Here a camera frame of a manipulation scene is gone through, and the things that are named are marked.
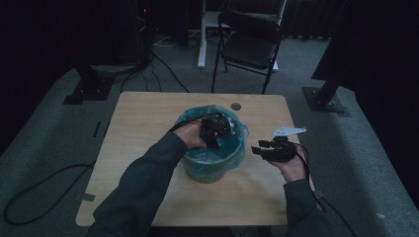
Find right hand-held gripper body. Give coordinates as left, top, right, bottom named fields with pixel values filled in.
left=262, top=126, right=307, bottom=162

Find black post with base plate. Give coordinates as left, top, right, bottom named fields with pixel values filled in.
left=302, top=62, right=351, bottom=115

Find person's left hand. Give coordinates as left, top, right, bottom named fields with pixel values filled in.
left=173, top=120, right=208, bottom=149

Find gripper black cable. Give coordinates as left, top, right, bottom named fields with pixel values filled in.
left=295, top=142, right=356, bottom=237
left=3, top=113, right=222, bottom=226

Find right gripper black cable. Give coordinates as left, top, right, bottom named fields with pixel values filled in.
left=295, top=142, right=356, bottom=237

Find black folding chair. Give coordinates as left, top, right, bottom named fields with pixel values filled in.
left=210, top=10, right=285, bottom=96

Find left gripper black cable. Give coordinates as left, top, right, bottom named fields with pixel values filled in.
left=3, top=113, right=222, bottom=226

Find person's right hand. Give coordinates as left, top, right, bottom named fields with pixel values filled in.
left=270, top=146, right=307, bottom=183

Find blue plastic bag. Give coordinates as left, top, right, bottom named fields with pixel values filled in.
left=174, top=104, right=250, bottom=176

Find black stand with base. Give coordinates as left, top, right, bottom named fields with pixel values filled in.
left=62, top=62, right=139, bottom=106

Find black floor cables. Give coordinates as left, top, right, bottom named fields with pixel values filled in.
left=120, top=50, right=192, bottom=94

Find green plastic bin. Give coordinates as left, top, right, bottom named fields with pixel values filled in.
left=187, top=164, right=230, bottom=185

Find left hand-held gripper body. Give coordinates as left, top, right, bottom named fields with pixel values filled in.
left=200, top=113, right=236, bottom=141

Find dark equipment rack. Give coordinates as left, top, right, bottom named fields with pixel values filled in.
left=131, top=0, right=155, bottom=68

